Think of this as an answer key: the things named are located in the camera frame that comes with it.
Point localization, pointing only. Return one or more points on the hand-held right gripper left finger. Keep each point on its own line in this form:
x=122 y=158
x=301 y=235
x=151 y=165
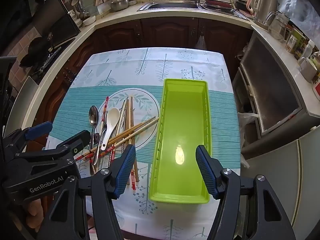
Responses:
x=125 y=170

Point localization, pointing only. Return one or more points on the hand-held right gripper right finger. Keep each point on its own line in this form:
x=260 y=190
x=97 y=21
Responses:
x=207 y=172

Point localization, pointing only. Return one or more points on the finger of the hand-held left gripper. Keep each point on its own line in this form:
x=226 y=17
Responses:
x=75 y=141
x=37 y=130

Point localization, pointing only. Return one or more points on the small round metal spoon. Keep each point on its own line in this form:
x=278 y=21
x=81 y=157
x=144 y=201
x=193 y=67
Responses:
x=97 y=137

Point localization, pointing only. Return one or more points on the large metal spoon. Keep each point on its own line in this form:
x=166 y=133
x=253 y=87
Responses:
x=93 y=115

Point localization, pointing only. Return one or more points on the chopsticks and spoon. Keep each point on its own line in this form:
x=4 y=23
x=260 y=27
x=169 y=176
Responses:
x=105 y=110

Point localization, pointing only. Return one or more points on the white ceramic spoon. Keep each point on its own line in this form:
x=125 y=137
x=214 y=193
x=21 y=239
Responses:
x=113 y=116

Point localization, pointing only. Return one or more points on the cream chopstick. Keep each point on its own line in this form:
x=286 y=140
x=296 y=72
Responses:
x=120 y=120

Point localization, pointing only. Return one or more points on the brown wooden chopstick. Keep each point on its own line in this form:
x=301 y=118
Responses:
x=132 y=115

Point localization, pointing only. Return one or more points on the green plastic utensil tray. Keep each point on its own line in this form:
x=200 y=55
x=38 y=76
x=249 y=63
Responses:
x=180 y=120

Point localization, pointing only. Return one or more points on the person's left hand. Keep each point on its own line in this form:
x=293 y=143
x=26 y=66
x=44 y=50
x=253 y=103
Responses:
x=33 y=211

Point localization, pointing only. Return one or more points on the clear plastic bag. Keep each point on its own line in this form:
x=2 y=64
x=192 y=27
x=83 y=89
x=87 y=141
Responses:
x=246 y=122

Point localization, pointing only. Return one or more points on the grey refrigerator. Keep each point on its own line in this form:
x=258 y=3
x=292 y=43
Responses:
x=287 y=180

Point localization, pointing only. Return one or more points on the black wok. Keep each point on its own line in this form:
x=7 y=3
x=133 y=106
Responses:
x=37 y=47

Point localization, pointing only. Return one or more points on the leaf print tablecloth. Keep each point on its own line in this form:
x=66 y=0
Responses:
x=140 y=62

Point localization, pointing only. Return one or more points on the grey disinfection cabinet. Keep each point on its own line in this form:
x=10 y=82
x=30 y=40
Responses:
x=270 y=87

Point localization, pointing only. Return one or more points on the black range hood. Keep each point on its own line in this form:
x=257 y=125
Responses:
x=57 y=17

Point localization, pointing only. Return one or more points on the white bowl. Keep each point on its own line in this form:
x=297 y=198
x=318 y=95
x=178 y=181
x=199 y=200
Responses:
x=88 y=20

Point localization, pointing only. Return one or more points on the dark wooden kitchen cabinets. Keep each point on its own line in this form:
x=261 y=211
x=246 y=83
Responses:
x=150 y=32

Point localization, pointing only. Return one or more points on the white jug red label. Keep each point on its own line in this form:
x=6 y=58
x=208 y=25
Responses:
x=317 y=87

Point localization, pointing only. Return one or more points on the metal pot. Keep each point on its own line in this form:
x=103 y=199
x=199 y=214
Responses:
x=119 y=4

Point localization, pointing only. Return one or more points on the white mug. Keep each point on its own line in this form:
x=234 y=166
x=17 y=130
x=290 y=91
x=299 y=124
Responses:
x=308 y=68

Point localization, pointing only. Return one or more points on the white plastic bottle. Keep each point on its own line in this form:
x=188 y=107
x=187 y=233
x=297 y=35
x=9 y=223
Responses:
x=308 y=48

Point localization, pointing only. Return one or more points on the glass pitcher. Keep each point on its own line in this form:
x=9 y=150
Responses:
x=277 y=26

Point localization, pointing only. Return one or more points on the steel kitchen sink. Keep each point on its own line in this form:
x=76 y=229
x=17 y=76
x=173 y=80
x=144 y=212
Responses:
x=170 y=5

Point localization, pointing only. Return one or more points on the stack of dishes in drainer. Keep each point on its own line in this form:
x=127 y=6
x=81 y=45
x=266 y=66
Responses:
x=217 y=5

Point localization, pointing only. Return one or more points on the steel electric kettle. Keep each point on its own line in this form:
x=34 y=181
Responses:
x=262 y=5

